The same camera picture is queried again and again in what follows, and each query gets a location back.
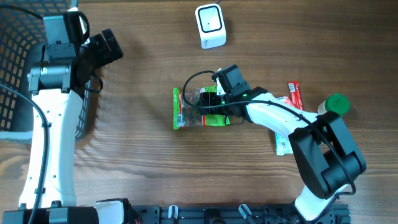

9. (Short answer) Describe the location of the green gummy candy bag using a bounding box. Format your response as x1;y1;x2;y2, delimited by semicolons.
173;88;230;129

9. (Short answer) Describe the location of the small red white carton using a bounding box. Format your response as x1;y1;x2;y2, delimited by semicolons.
277;96;295;108

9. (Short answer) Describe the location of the red stick sachet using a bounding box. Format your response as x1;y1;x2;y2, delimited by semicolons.
287;81;303;110

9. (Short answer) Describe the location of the teal white tissue pack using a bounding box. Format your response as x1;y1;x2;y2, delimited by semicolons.
275;133;293;156

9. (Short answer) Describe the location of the green lid jar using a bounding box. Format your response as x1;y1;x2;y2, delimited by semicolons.
318;93;350;116

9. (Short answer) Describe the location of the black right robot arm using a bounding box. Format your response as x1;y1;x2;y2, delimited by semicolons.
193;87;366;223

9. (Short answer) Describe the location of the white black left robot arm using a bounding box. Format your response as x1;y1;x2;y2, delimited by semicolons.
2;5;141;223

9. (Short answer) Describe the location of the white barcode scanner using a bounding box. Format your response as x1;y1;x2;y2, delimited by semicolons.
195;3;226;49

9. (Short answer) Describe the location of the grey plastic mesh basket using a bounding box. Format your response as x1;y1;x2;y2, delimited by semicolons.
1;0;79;144

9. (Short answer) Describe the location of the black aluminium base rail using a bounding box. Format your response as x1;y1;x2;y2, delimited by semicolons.
124;203;352;224

